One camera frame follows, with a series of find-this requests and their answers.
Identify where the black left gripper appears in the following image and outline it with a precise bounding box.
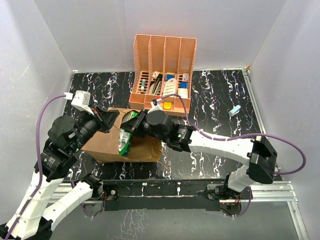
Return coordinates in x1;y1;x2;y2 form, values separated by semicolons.
70;103;120;153

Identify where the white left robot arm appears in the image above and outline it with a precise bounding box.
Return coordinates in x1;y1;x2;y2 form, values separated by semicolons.
0;108;120;240

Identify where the brown paper bag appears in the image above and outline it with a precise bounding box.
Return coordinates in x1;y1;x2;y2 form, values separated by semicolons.
81;107;162;163

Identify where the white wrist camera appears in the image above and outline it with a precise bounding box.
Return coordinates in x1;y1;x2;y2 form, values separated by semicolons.
148;98;163;114
71;90;91;111

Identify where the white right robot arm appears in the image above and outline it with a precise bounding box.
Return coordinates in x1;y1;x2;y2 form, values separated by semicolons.
120;110;277;200

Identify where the purple cable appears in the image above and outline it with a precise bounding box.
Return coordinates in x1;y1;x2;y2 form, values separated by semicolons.
157;93;307;218
3;93;73;240

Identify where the white glue stick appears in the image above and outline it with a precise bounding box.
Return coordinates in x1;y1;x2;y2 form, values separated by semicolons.
140;79;146;91

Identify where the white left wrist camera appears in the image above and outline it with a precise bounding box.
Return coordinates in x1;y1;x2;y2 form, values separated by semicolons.
71;90;91;111

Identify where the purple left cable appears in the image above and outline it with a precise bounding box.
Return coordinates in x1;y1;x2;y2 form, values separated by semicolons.
3;93;73;240

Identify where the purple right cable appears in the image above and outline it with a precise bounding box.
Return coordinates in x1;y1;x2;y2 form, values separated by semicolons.
157;93;307;218

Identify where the green chips bag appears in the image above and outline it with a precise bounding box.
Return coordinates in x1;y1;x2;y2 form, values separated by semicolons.
118;110;138;156

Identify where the black mounting rail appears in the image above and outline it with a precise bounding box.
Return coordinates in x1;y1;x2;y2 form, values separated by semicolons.
103;179;224;211

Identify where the orange plastic desk organizer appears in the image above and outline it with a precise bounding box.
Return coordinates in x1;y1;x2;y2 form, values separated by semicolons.
129;34;197;117

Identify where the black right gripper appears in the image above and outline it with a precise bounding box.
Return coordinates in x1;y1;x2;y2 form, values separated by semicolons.
120;109;168;143

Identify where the white label card pack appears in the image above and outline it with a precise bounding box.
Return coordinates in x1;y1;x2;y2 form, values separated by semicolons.
162;78;177;96

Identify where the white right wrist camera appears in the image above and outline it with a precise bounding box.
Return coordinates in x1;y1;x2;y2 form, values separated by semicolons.
148;98;163;114

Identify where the yellow sticky note block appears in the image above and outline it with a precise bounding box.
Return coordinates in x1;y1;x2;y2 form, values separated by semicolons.
163;101;172;110

